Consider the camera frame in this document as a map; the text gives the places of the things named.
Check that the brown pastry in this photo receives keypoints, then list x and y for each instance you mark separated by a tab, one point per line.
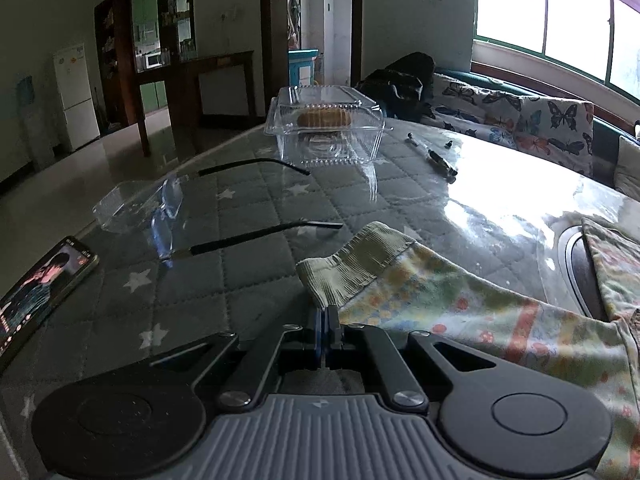
322	117

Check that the butterfly print sofa cover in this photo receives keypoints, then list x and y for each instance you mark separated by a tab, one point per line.
525	120

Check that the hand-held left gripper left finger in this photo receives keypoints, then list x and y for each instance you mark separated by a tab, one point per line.
316	332

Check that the small clear plastic tray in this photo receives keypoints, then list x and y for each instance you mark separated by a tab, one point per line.
116	210

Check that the clear eyeglasses with black temples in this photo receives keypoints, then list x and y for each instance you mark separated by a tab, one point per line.
169	199

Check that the hanging clothes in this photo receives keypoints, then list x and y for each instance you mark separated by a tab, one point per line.
293	20

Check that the dark wooden side table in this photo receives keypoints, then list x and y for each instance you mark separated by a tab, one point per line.
180	85

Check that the grey quilted star tablecloth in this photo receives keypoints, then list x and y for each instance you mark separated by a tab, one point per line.
250	285

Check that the smartphone with lit screen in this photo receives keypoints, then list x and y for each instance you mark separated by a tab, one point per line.
35	290

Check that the black pen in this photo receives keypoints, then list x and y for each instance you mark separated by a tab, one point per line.
442	164

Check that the black bag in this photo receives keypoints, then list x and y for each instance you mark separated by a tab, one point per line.
400	85

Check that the white microwave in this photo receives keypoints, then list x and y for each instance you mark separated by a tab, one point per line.
153	61

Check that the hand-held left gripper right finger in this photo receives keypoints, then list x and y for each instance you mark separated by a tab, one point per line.
331	332

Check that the white refrigerator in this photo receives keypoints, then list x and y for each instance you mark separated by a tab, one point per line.
75	100

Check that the green framed window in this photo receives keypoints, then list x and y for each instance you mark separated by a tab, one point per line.
560	10

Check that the blue and white cabinet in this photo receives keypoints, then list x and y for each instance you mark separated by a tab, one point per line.
301	72

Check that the round inset table burner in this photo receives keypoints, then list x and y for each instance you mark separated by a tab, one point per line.
580	270

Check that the dark wooden display cabinet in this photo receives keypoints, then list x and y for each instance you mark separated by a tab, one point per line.
120	60

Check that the clear plastic clamshell container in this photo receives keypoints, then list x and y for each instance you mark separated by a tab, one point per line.
350	150

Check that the pale cushion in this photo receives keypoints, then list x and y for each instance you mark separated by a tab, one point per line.
629	165

